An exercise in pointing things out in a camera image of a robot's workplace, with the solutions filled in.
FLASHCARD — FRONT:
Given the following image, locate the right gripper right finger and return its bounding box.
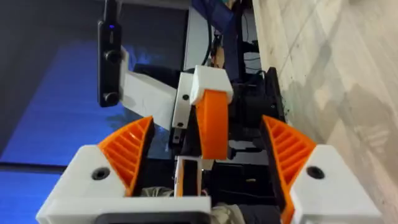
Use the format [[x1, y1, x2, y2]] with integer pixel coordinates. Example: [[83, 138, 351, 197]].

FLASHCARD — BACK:
[[260, 114, 383, 224]]

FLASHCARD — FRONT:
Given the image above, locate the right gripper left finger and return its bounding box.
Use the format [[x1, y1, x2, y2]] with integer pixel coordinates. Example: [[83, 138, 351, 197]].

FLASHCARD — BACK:
[[46, 116, 155, 200]]

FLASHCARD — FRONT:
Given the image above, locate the person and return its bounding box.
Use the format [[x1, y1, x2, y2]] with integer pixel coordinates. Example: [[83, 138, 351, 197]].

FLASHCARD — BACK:
[[191, 0, 242, 82]]

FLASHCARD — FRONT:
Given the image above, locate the black hanging cable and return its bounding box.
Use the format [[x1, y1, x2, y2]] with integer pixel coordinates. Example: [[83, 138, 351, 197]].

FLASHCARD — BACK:
[[201, 24, 214, 67]]

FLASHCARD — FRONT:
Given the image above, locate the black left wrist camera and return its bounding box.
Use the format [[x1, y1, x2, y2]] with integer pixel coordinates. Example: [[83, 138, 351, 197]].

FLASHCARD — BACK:
[[97, 19, 123, 108]]

